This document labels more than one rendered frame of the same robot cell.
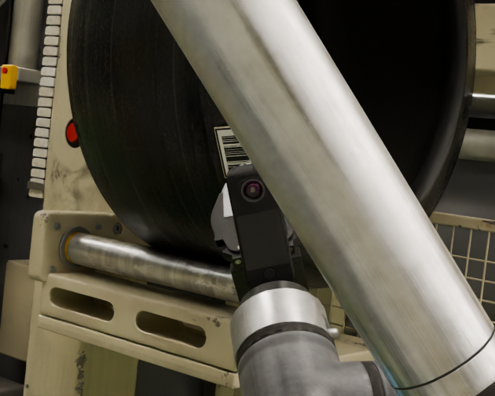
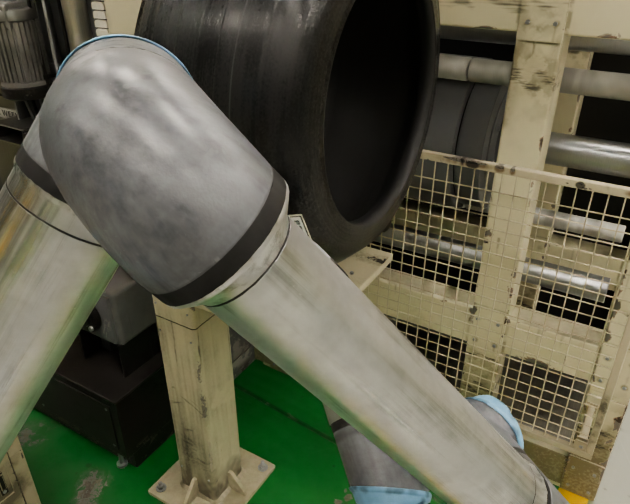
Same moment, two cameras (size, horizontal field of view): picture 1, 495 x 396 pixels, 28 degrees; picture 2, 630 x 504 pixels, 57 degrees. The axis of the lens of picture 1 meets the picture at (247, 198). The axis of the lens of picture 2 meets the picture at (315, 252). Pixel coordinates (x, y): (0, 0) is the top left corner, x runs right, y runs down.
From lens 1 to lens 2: 50 cm
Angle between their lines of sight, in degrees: 27
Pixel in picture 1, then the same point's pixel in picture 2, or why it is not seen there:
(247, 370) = (343, 446)
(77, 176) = not seen: hidden behind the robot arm
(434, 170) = (415, 146)
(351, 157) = (444, 439)
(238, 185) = not seen: hidden behind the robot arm
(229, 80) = (343, 412)
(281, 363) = (368, 448)
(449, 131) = (424, 113)
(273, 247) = not seen: hidden behind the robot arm
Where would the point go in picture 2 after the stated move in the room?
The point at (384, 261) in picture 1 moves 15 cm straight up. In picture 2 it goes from (468, 489) to (494, 357)
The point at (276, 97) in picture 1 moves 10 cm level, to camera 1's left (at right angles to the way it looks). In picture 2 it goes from (385, 421) to (257, 435)
